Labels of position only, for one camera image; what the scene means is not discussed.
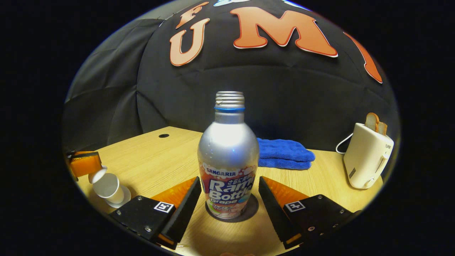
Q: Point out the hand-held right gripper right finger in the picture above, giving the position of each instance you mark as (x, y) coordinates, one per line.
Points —
(272, 209)

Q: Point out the toast slice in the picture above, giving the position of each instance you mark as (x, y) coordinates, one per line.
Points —
(371, 121)
(383, 128)

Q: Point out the blue towel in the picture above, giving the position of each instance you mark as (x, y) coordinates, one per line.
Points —
(284, 154)

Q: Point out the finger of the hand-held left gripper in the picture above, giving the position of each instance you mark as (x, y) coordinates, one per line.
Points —
(85, 164)

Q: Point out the black backdrop cloth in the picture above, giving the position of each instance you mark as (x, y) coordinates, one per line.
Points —
(284, 99)

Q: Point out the white toaster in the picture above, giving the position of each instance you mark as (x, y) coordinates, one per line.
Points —
(366, 156)

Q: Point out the silver water bottle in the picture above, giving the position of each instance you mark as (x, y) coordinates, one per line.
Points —
(227, 153)

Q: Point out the white teacup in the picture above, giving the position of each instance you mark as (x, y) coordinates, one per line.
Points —
(110, 188)

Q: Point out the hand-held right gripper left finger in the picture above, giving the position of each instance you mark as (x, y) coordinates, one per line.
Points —
(185, 213)

